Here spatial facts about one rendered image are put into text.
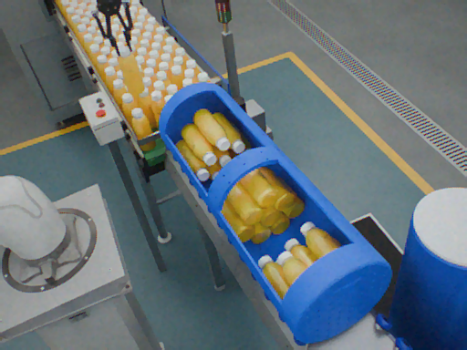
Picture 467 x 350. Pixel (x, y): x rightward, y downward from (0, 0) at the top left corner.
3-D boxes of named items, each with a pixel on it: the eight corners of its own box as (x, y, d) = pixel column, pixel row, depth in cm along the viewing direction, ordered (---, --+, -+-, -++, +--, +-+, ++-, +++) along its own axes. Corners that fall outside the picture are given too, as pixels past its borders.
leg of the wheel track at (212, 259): (217, 293, 245) (196, 216, 201) (212, 284, 249) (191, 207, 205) (227, 288, 247) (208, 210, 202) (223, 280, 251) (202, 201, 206)
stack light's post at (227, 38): (248, 200, 287) (224, 36, 209) (245, 196, 289) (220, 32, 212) (254, 198, 288) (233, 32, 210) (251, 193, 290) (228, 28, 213)
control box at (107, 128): (100, 146, 182) (91, 126, 175) (87, 119, 195) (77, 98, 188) (125, 136, 185) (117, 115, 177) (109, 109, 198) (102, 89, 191)
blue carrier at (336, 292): (295, 360, 121) (295, 302, 101) (166, 160, 179) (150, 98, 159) (386, 308, 128) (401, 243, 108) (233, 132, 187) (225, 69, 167)
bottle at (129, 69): (127, 87, 185) (114, 50, 174) (143, 83, 186) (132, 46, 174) (129, 97, 181) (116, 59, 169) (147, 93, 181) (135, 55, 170)
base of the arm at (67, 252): (21, 296, 132) (11, 286, 128) (18, 236, 147) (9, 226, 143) (84, 270, 134) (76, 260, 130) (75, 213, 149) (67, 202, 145)
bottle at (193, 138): (201, 124, 168) (222, 151, 157) (192, 139, 170) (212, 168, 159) (185, 120, 163) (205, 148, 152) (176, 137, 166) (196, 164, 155)
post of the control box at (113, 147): (160, 272, 259) (102, 132, 188) (157, 266, 262) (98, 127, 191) (166, 269, 260) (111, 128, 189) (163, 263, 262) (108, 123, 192)
